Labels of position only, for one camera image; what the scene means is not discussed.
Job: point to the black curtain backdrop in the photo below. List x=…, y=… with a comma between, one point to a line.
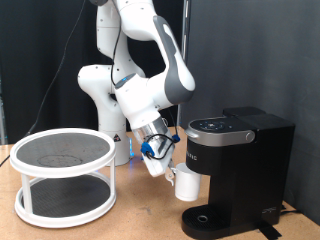
x=33, y=66

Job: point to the black Keurig coffee machine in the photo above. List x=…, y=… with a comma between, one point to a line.
x=246, y=166

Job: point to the white two-tier turntable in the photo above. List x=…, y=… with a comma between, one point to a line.
x=63, y=171

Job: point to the black tape strip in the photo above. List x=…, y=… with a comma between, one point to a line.
x=268, y=230

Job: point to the white mug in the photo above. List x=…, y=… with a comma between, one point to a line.
x=186, y=183

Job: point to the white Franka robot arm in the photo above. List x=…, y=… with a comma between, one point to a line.
x=133, y=83

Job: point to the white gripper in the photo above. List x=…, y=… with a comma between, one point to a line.
x=158, y=156

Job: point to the dark gray panel board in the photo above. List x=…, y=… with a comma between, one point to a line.
x=266, y=40

